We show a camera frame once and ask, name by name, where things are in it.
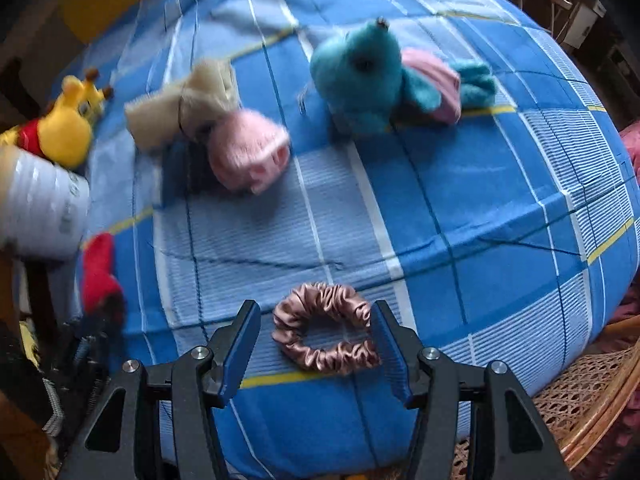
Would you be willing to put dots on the pink clothing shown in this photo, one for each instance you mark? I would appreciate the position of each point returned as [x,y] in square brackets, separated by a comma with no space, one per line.
[632,145]

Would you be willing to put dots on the pink satin scrunchie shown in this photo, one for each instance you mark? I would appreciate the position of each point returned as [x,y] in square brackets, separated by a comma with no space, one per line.
[300,310]

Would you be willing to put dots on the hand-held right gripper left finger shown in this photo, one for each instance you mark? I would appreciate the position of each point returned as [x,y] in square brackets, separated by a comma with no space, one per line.
[240,360]

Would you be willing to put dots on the grey yellow blue headboard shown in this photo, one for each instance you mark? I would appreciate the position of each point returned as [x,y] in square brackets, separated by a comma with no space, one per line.
[105,0]

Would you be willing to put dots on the teal plush toy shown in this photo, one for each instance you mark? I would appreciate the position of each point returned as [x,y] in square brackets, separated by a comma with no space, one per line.
[360,75]

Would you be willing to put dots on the red plush toy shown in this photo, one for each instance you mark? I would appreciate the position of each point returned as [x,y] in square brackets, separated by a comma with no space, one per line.
[100,270]

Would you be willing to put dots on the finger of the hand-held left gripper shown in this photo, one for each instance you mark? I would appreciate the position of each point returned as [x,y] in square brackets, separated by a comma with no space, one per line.
[85,355]

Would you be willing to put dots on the pink knitted hat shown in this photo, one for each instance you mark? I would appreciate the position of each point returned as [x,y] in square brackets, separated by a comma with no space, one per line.
[245,150]

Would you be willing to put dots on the yellow bear plush toy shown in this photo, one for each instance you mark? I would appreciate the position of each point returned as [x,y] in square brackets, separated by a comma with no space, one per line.
[65,130]

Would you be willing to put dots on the white cabinet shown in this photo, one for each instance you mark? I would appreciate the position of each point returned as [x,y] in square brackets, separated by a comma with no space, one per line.
[582,17]

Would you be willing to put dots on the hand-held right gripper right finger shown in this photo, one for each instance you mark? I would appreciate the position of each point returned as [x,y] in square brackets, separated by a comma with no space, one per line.
[390,355]

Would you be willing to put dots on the rattan chair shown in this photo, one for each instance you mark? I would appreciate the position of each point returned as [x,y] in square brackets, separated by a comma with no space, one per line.
[575,400]

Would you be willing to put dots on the white metal tin can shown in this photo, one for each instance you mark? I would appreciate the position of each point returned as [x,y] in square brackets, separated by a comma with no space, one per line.
[35,200]

